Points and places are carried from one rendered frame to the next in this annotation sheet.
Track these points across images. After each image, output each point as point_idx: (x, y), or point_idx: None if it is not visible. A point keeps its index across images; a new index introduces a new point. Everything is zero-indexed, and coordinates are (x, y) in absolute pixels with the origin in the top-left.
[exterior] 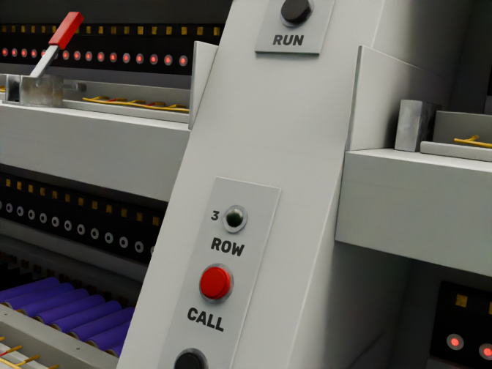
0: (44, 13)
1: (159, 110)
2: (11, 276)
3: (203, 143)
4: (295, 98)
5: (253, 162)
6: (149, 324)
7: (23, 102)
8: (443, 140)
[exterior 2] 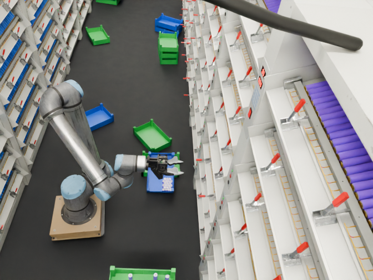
0: None
1: None
2: None
3: (217, 210)
4: (219, 215)
5: (217, 217)
6: (213, 221)
7: (215, 178)
8: None
